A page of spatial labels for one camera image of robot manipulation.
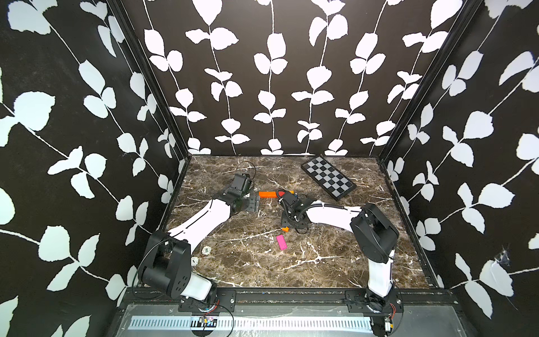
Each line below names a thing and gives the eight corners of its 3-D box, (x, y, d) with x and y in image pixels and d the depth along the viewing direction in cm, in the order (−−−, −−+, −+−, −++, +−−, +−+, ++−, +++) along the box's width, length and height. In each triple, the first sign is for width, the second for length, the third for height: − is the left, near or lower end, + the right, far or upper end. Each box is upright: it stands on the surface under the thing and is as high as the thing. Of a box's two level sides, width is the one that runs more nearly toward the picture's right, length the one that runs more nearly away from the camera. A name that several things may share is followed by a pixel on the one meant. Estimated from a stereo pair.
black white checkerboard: (338, 201, 103) (339, 199, 101) (301, 168, 118) (302, 164, 116) (356, 188, 109) (358, 185, 107) (320, 157, 123) (320, 154, 121)
